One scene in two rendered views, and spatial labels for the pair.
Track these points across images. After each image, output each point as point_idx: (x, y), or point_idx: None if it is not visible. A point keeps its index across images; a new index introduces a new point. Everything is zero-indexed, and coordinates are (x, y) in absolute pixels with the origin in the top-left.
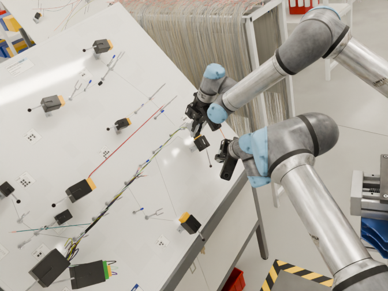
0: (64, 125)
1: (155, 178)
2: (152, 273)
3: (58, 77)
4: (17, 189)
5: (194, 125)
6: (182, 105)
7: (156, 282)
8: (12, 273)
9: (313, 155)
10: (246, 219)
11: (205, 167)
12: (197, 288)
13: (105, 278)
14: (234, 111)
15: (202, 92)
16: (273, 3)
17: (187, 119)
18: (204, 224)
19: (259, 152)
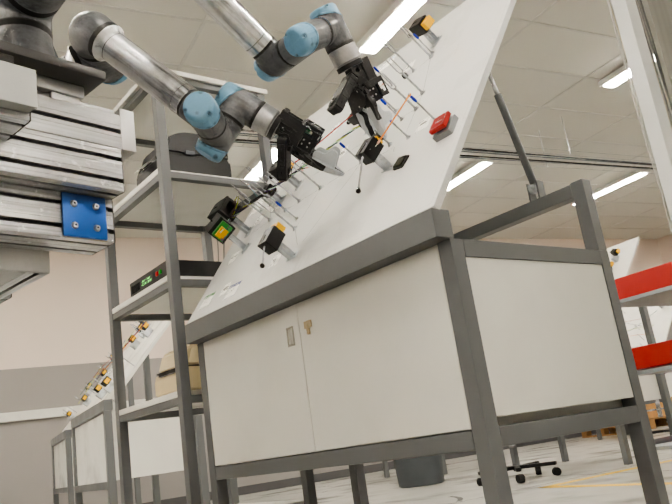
0: None
1: (334, 192)
2: (249, 281)
3: (391, 73)
4: (296, 168)
5: (351, 112)
6: (440, 102)
7: (242, 291)
8: (247, 224)
9: (68, 48)
10: (423, 378)
11: (370, 198)
12: (293, 388)
13: (209, 230)
14: (253, 57)
15: (332, 51)
16: None
17: (424, 124)
18: (300, 267)
19: None
